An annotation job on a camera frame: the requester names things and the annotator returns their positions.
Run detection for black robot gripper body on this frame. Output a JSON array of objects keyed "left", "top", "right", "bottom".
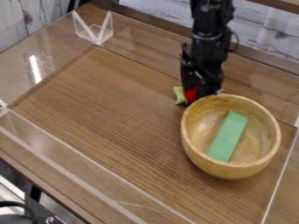
[{"left": 181, "top": 34, "right": 230, "bottom": 74}]

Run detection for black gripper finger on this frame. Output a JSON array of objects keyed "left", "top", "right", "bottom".
[
  {"left": 195, "top": 73, "right": 225, "bottom": 99},
  {"left": 181, "top": 59, "right": 199, "bottom": 89}
]

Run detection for red plush fruit green stem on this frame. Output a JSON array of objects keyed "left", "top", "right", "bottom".
[{"left": 173, "top": 86, "right": 198, "bottom": 105}]

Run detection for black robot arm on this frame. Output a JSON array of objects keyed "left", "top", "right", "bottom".
[{"left": 181, "top": 0, "right": 235, "bottom": 104}]

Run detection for wooden bowl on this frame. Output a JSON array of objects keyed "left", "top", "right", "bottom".
[{"left": 182, "top": 94, "right": 282, "bottom": 179}]

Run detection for green rectangular block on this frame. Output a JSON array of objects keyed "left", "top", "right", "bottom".
[{"left": 207, "top": 110, "right": 249, "bottom": 162}]

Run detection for clear acrylic tray wall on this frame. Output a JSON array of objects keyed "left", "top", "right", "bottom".
[{"left": 0, "top": 4, "right": 299, "bottom": 224}]

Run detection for black table leg bracket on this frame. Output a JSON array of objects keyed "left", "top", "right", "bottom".
[{"left": 25, "top": 185, "right": 67, "bottom": 224}]

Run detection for black cable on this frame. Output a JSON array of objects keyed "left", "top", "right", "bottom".
[{"left": 0, "top": 200, "right": 38, "bottom": 224}]

